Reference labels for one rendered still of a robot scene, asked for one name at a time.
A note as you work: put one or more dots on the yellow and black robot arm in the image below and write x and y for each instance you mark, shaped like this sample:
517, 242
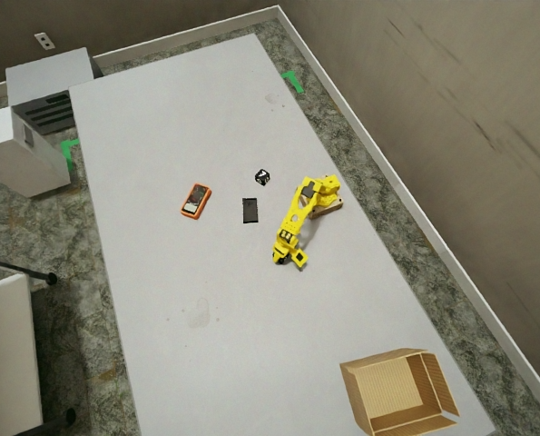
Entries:
316, 194

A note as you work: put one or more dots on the orange digital multimeter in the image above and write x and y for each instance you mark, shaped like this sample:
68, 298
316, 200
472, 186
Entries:
195, 201

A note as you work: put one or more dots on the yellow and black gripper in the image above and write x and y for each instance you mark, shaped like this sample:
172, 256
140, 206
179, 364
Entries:
299, 257

